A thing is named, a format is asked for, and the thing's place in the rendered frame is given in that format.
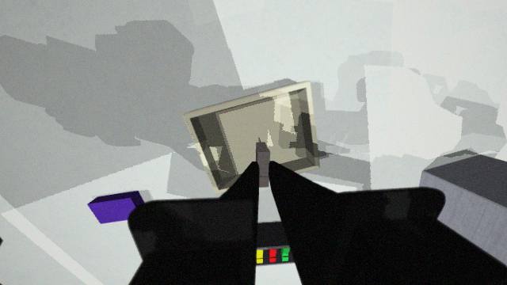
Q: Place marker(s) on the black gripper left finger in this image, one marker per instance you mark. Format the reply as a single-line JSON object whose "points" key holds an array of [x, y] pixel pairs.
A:
{"points": [[229, 221]]}

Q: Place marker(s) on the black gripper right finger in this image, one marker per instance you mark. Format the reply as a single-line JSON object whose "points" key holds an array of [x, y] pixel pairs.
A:
{"points": [[319, 222]]}

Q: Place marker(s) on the purple rectangular block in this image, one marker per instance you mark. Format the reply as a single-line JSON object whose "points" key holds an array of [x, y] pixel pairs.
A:
{"points": [[116, 207]]}

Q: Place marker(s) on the green fuse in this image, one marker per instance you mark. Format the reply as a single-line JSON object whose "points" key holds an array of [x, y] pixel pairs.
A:
{"points": [[284, 254]]}

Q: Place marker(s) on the beige shallow tray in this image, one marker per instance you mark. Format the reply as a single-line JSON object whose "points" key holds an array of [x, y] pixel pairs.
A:
{"points": [[225, 134]]}

